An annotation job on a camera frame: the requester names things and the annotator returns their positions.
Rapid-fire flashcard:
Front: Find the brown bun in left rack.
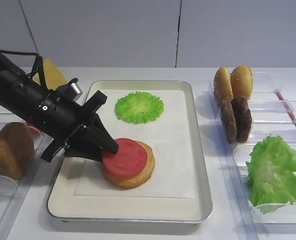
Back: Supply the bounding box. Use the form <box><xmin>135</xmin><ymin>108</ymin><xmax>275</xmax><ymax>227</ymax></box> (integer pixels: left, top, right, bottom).
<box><xmin>0</xmin><ymin>122</ymin><xmax>34</xmax><ymax>180</ymax></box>

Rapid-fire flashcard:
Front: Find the yellow cheese slice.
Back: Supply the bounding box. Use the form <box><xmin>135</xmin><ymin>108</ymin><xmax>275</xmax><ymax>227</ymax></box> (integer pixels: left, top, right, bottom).
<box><xmin>43</xmin><ymin>58</ymin><xmax>68</xmax><ymax>91</ymax></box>

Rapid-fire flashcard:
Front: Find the dark meat patty right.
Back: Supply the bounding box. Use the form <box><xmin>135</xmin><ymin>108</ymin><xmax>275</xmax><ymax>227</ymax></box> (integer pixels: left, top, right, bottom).
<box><xmin>230</xmin><ymin>96</ymin><xmax>253</xmax><ymax>143</ymax></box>

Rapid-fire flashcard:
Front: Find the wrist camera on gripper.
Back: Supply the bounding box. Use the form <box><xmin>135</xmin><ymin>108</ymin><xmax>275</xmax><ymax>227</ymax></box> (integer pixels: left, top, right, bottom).
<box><xmin>55</xmin><ymin>77</ymin><xmax>83</xmax><ymax>102</ymax></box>

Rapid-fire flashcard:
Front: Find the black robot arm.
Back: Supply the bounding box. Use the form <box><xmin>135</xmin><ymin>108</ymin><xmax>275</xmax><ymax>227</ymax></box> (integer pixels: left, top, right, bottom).
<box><xmin>0</xmin><ymin>49</ymin><xmax>119</xmax><ymax>162</ymax></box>

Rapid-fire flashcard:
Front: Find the golden bun half right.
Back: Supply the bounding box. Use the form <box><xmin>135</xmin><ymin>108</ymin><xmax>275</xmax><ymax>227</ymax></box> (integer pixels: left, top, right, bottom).
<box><xmin>230</xmin><ymin>65</ymin><xmax>254</xmax><ymax>100</ymax></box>

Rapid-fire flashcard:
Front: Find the large green lettuce leaf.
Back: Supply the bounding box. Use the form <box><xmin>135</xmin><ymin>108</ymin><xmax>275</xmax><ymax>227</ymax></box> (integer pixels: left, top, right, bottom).
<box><xmin>246</xmin><ymin>136</ymin><xmax>296</xmax><ymax>214</ymax></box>

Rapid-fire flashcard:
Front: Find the bottom bun slice on tray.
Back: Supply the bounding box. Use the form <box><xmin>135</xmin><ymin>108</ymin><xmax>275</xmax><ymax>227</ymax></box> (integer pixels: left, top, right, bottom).
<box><xmin>103</xmin><ymin>141</ymin><xmax>155</xmax><ymax>189</ymax></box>

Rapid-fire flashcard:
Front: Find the clear acrylic rack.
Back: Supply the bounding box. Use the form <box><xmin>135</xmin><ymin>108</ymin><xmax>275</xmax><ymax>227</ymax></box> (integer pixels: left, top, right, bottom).
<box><xmin>207</xmin><ymin>72</ymin><xmax>296</xmax><ymax>240</ymax></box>
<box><xmin>0</xmin><ymin>106</ymin><xmax>50</xmax><ymax>240</ymax></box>

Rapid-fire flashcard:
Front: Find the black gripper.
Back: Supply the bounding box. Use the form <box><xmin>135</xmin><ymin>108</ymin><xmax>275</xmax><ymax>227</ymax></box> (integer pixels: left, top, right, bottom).
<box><xmin>36</xmin><ymin>91</ymin><xmax>119</xmax><ymax>162</ymax></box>

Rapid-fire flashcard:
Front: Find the clear acrylic right rack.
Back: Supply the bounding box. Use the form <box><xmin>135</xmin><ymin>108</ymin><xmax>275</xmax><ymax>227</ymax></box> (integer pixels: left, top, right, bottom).
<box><xmin>207</xmin><ymin>72</ymin><xmax>296</xmax><ymax>240</ymax></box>

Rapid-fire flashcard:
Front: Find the clear acrylic left rack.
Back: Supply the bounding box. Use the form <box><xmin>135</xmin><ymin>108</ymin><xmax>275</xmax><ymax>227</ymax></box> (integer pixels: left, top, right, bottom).
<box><xmin>0</xmin><ymin>106</ymin><xmax>50</xmax><ymax>240</ymax></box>

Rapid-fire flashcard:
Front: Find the white paper liner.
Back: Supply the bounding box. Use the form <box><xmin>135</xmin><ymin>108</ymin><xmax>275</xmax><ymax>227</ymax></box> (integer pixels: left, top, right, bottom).
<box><xmin>74</xmin><ymin>89</ymin><xmax>196</xmax><ymax>199</ymax></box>

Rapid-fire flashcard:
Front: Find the round green lettuce piece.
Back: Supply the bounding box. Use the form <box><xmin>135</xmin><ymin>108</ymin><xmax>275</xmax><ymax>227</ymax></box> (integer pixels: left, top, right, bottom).
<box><xmin>115</xmin><ymin>91</ymin><xmax>165</xmax><ymax>124</ymax></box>

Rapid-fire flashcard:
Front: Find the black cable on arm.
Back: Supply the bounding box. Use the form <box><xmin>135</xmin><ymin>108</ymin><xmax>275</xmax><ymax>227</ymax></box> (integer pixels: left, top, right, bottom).
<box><xmin>0</xmin><ymin>47</ymin><xmax>50</xmax><ymax>92</ymax></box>

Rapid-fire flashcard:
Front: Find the metal baking tray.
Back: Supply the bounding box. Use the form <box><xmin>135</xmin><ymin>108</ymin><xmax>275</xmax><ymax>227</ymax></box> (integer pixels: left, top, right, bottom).
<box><xmin>46</xmin><ymin>80</ymin><xmax>213</xmax><ymax>224</ymax></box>

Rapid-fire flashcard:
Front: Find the brown meat patty left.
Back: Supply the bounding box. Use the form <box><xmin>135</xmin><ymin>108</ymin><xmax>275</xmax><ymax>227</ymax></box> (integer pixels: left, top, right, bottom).
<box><xmin>220</xmin><ymin>96</ymin><xmax>237</xmax><ymax>144</ymax></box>

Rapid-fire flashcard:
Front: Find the red tomato slice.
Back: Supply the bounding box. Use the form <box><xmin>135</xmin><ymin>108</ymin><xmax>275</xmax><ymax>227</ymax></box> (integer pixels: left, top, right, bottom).
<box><xmin>26</xmin><ymin>122</ymin><xmax>42</xmax><ymax>135</ymax></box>
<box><xmin>102</xmin><ymin>138</ymin><xmax>148</xmax><ymax>177</ymax></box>

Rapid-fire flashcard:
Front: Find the sesame bun half left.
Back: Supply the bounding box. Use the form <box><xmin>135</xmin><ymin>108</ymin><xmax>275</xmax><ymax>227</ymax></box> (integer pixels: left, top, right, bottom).
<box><xmin>213</xmin><ymin>66</ymin><xmax>234</xmax><ymax>102</ymax></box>

